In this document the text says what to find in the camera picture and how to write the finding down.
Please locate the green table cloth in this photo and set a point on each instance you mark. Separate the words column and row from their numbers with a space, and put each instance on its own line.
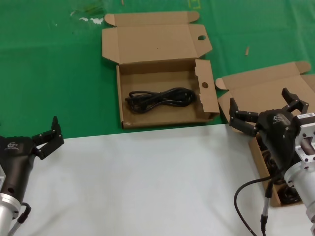
column 49, row 73

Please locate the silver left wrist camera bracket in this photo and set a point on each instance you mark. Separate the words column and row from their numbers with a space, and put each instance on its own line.
column 2, row 177

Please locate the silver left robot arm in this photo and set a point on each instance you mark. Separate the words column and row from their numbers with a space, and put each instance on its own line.
column 7, row 214

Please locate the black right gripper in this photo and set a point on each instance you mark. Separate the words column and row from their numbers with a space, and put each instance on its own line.
column 275, row 132

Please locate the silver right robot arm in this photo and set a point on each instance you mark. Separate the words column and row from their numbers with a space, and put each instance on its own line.
column 305, row 191

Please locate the flat brown cardboard mailer box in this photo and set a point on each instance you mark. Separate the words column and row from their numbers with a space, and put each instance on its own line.
column 256, row 86
column 152, row 44

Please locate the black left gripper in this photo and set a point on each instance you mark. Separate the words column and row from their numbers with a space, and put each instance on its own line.
column 17, row 159

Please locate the flat wooden stick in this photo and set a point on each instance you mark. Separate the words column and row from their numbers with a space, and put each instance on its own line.
column 246, row 51

